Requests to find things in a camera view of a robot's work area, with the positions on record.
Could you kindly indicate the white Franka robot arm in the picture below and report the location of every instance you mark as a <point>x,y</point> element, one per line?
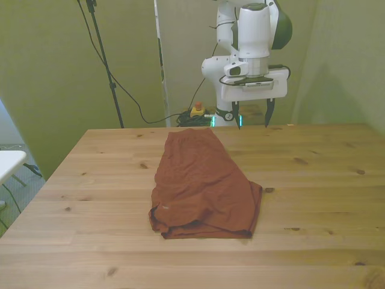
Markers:
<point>252,30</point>

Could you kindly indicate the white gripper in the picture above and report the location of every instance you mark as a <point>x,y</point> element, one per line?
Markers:
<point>279,87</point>

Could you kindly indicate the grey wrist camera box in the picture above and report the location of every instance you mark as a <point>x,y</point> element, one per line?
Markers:
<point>257,85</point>

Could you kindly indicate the white vertical wall strip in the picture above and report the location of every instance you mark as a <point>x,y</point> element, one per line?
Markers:
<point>165,90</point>

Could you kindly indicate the rust red shorts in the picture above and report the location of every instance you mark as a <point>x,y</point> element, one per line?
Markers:
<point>195,180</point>

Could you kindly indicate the yellow emergency stop box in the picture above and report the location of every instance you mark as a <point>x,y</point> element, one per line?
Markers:
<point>197,112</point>

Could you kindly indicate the black camera tripod stand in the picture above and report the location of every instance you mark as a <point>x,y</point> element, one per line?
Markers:
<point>103,58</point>

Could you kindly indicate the white folding table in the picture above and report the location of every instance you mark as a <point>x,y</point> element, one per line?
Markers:
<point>9,162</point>

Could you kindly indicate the brown wooden stool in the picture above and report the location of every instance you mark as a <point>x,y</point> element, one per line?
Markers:
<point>254,110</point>

